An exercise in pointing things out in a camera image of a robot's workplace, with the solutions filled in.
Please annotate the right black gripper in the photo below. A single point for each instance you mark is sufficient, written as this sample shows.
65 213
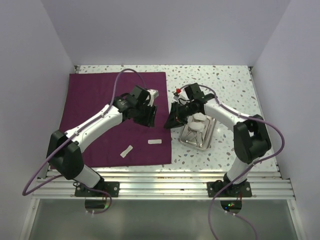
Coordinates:
174 111

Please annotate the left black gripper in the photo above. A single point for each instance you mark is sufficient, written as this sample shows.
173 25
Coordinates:
149 120

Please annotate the white gauze pad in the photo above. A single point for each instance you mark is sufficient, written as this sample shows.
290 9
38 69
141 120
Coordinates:
196 126
198 117

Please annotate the steel forceps with rings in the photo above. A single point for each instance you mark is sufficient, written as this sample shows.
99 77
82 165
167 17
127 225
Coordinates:
191 137

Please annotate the white bandage strip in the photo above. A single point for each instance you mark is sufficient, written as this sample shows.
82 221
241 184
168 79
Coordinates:
154 141
124 153

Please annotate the steel instrument tray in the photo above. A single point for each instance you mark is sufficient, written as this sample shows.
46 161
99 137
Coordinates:
210 124

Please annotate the steel scissors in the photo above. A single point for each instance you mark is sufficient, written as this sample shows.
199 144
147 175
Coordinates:
199 139

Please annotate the purple cloth mat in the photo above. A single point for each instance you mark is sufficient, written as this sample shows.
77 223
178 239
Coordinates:
89 93

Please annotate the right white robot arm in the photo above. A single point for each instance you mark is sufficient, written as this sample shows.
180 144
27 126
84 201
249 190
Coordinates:
251 140

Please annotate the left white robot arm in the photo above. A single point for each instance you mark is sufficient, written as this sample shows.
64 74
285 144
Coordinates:
66 148

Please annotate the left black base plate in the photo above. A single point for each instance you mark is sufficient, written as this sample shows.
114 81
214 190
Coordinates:
111 187

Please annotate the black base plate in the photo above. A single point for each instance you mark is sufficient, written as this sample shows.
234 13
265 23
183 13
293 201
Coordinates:
233 191
111 187

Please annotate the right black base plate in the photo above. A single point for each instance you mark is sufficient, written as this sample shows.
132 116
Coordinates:
233 191

